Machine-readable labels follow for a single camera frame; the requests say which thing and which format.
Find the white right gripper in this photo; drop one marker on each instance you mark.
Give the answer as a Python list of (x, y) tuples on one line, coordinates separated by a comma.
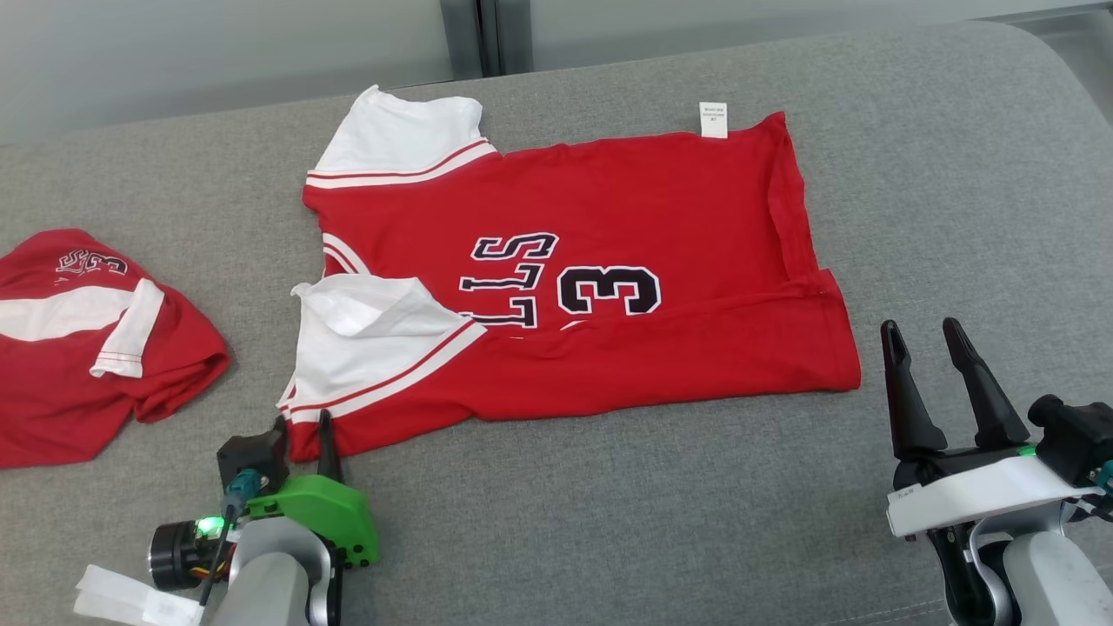
[(974, 496)]

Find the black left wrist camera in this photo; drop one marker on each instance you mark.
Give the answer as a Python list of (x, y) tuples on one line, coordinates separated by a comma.
[(252, 456)]

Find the grey double partition post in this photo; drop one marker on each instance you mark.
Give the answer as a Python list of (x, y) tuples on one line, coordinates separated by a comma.
[(461, 35)]

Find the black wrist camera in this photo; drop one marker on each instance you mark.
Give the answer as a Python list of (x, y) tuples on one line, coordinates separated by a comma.
[(1078, 439), (252, 456)]

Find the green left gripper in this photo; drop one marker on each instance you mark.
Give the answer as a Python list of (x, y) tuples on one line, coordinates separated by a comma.
[(322, 517)]

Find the red white basketball jersey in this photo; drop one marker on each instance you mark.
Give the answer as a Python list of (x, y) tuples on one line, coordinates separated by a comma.
[(52, 409), (652, 200)]

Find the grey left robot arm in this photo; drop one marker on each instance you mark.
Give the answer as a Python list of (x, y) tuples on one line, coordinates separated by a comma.
[(269, 582)]

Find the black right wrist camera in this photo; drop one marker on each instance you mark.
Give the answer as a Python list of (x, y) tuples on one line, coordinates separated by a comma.
[(1078, 439)]

